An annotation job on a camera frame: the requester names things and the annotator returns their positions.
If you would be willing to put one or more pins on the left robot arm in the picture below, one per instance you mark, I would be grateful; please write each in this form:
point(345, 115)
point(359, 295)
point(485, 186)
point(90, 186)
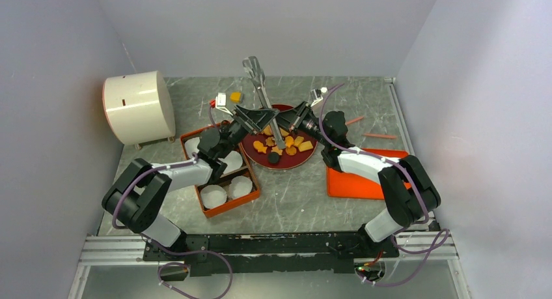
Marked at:
point(136, 197)

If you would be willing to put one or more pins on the orange flat tray lid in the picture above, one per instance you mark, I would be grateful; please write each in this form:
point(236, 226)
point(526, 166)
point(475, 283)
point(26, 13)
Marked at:
point(347, 185)

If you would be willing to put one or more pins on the white cylindrical container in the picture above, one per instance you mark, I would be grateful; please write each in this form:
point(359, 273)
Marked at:
point(138, 108)

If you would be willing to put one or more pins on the orange fish cookie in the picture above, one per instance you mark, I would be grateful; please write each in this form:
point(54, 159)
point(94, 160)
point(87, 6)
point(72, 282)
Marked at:
point(260, 147)

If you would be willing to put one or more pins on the yellow cube block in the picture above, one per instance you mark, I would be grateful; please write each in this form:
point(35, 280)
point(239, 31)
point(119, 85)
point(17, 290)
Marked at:
point(236, 97)

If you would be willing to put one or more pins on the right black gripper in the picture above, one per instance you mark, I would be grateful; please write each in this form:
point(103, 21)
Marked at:
point(293, 118)

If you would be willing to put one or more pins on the orange chopstick upper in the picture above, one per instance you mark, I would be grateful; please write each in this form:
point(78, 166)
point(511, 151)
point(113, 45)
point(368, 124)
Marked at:
point(354, 120)

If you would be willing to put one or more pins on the orange chopstick lower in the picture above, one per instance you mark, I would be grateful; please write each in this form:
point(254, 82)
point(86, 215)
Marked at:
point(381, 136)

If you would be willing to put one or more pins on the metal tongs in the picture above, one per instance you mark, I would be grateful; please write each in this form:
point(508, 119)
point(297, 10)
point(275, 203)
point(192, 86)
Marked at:
point(256, 74)

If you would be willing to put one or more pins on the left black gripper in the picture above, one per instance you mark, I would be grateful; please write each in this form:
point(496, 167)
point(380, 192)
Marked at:
point(256, 120)

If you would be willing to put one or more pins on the yellow rectangular cookie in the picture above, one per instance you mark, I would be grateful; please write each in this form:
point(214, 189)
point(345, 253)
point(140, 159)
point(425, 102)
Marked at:
point(305, 146)

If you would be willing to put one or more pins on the black round cookie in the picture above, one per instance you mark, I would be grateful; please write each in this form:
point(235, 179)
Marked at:
point(274, 158)

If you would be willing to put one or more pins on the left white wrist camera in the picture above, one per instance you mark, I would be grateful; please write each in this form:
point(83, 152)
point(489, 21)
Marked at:
point(220, 103)

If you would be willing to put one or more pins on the orange compartment box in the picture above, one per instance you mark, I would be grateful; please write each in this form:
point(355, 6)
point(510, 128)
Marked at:
point(224, 181)

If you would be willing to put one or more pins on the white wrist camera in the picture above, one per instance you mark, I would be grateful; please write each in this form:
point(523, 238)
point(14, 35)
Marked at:
point(317, 95)
point(220, 103)

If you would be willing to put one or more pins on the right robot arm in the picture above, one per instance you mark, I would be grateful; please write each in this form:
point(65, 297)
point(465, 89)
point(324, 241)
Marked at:
point(408, 191)

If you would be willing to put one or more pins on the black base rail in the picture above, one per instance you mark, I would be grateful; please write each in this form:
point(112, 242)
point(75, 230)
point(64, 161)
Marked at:
point(338, 252)

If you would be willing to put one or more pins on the white paper cup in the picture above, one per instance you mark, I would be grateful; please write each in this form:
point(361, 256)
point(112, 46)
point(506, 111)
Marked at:
point(233, 160)
point(213, 196)
point(240, 186)
point(191, 146)

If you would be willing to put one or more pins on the dark red round plate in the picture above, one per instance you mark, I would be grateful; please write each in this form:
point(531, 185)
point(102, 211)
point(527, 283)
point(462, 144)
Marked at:
point(288, 160)

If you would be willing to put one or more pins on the orange chopstick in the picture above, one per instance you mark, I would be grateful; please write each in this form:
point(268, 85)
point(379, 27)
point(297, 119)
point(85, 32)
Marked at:
point(381, 136)
point(354, 120)

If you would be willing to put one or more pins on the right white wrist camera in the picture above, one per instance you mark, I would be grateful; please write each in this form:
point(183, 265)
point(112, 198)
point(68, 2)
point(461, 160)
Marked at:
point(317, 95)

